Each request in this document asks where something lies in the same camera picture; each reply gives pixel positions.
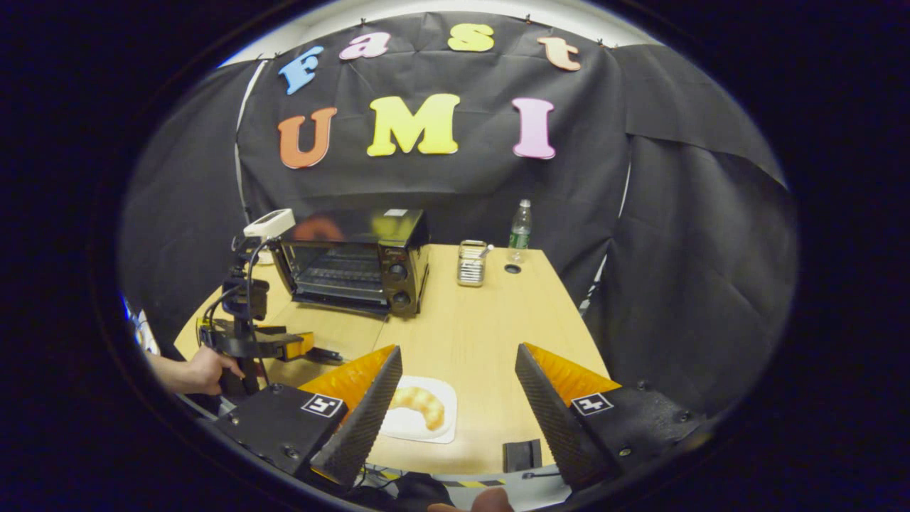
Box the golden croissant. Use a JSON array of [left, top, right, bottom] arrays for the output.
[[389, 386, 446, 432]]

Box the small black clamp block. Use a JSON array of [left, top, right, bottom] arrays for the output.
[[503, 439, 543, 474]]

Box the yellow black hazard tape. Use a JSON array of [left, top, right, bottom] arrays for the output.
[[363, 466, 507, 490]]

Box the black backdrop cloth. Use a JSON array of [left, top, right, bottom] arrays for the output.
[[117, 11, 801, 420]]

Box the white square plate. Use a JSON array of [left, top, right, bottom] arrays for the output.
[[378, 375, 459, 445]]

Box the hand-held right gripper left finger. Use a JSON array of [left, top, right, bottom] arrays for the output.
[[213, 345, 403, 489]]

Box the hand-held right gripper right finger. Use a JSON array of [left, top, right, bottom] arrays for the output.
[[515, 343, 712, 493]]

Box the glass container with spoon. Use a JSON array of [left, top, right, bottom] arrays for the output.
[[456, 240, 496, 288]]

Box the bundle of black cables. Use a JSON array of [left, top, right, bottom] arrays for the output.
[[354, 464, 400, 493]]

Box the black electric oven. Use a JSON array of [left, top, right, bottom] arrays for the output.
[[267, 208, 432, 367]]

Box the clear plastic bottle green label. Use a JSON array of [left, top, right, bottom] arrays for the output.
[[508, 199, 533, 265]]

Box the person's dark clothing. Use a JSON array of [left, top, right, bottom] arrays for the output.
[[393, 472, 457, 511]]

